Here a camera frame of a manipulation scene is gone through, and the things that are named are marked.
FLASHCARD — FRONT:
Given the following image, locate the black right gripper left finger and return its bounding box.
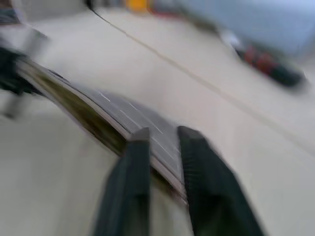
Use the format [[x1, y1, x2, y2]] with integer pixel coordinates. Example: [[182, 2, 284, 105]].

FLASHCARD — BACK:
[[93, 127, 151, 236]]

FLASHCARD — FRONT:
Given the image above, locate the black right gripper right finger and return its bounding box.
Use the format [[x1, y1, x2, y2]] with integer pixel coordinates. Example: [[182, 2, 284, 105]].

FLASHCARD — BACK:
[[177, 125, 266, 236]]

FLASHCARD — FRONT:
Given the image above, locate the black marker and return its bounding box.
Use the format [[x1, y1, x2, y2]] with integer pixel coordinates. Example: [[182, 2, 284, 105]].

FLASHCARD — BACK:
[[269, 64, 305, 87]]

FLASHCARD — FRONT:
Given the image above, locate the red marker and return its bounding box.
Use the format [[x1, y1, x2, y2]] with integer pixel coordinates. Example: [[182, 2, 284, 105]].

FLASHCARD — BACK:
[[242, 46, 259, 67], [255, 54, 276, 74]]

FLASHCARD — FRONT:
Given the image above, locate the yellow box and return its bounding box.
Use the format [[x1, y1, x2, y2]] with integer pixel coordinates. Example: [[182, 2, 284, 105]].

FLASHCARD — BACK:
[[125, 0, 149, 12]]

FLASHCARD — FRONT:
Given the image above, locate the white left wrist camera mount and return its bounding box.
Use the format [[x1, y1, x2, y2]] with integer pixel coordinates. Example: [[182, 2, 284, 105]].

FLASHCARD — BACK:
[[0, 9, 49, 59]]

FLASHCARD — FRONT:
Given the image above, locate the black cable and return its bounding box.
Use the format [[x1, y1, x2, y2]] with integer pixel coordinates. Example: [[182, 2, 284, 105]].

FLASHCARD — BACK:
[[84, 0, 110, 24]]

